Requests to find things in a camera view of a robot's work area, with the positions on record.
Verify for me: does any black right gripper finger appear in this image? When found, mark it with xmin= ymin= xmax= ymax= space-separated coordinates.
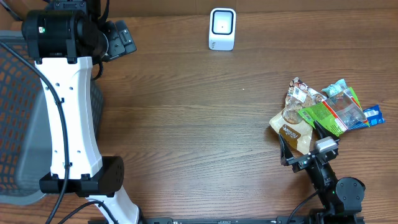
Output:
xmin=313 ymin=121 xmax=340 ymax=142
xmin=278 ymin=134 xmax=294 ymax=166

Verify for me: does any Haribo gummy worms bag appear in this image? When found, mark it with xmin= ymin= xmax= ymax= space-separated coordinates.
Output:
xmin=298 ymin=87 xmax=369 ymax=137

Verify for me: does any beige paper pouch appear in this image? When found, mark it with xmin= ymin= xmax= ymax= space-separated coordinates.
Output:
xmin=269 ymin=77 xmax=326 ymax=154

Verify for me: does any light teal snack packet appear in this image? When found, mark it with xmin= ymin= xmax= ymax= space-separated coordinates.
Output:
xmin=322 ymin=79 xmax=347 ymax=97

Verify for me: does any blue snack bar wrapper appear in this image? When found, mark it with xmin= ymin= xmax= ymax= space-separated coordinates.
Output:
xmin=349 ymin=105 xmax=385 ymax=131

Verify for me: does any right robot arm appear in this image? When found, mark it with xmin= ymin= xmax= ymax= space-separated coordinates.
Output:
xmin=276 ymin=121 xmax=366 ymax=224

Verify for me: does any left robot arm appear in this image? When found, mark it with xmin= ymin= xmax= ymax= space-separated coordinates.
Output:
xmin=22 ymin=1 xmax=142 ymax=223

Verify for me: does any white barcode scanner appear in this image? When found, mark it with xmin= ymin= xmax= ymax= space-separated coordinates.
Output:
xmin=208 ymin=7 xmax=236 ymax=51

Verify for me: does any grey plastic mesh basket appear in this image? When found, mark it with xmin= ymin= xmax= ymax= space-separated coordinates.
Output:
xmin=0 ymin=30 xmax=104 ymax=206

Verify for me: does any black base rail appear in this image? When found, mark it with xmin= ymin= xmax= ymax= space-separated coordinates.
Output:
xmin=88 ymin=216 xmax=365 ymax=224

